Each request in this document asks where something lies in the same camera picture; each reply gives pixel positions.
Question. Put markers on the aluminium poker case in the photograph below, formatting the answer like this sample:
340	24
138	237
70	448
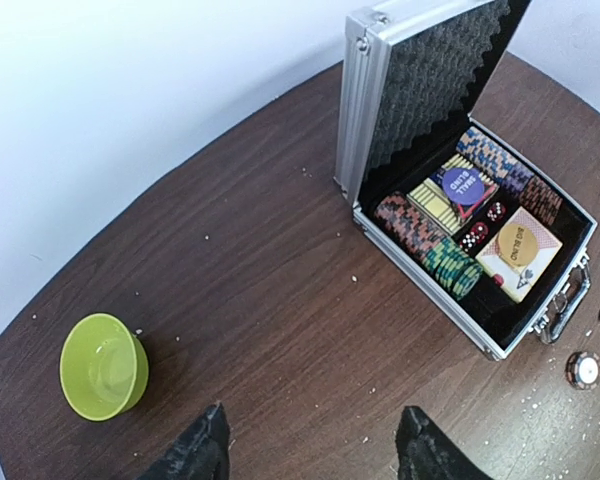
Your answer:
413	73

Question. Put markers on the gold dealer button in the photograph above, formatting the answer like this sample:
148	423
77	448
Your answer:
517	244

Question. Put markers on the green bowl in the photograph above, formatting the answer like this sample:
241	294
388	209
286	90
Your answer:
103	368

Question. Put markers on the yellow blue card box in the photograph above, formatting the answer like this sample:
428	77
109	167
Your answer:
429	198

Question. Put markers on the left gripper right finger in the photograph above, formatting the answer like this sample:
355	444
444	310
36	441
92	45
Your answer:
425	452

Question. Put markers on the chip row in case right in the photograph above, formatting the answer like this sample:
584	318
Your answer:
531	191

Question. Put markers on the red die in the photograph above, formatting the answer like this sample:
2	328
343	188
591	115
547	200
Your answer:
496	212

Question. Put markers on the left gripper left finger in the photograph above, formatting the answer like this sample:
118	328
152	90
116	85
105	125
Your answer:
200	452

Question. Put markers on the purple round button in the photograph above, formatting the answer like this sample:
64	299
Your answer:
463	186

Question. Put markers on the chip row in case left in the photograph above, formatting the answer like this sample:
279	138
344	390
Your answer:
440	256

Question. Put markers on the card deck in case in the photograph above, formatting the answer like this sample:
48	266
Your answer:
517	282

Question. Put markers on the chip row in case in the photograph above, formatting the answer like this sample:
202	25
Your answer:
531	191
440	256

